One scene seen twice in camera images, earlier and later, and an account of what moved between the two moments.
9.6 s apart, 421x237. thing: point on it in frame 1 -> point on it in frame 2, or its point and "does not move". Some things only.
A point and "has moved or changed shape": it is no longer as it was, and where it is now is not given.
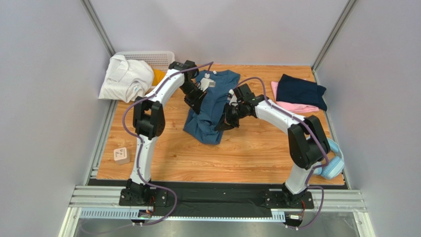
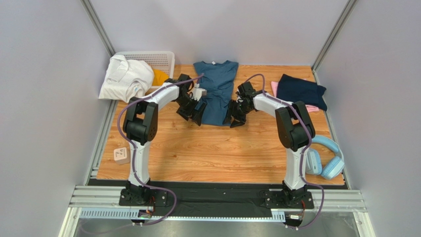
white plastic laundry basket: (157, 59) does not move
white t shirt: (126, 80) does not move
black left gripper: (195, 103) -> (196, 116)
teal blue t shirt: (202, 126) has moved or changed shape
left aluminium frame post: (98, 26) does not move
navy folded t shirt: (292, 90) does not move
